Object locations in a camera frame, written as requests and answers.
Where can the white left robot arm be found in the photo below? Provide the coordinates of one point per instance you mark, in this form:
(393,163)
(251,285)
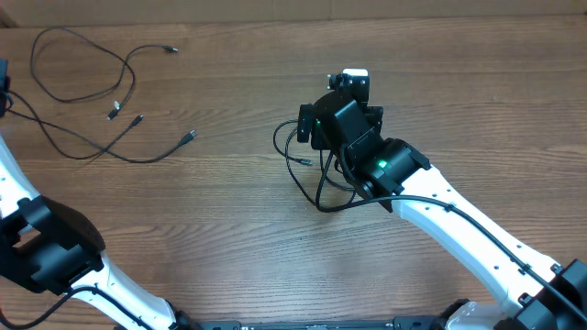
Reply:
(47,246)

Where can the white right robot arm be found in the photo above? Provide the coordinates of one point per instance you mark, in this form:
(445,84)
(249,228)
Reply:
(531,290)

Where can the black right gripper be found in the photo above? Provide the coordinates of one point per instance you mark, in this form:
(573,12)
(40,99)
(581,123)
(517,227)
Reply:
(373,114)

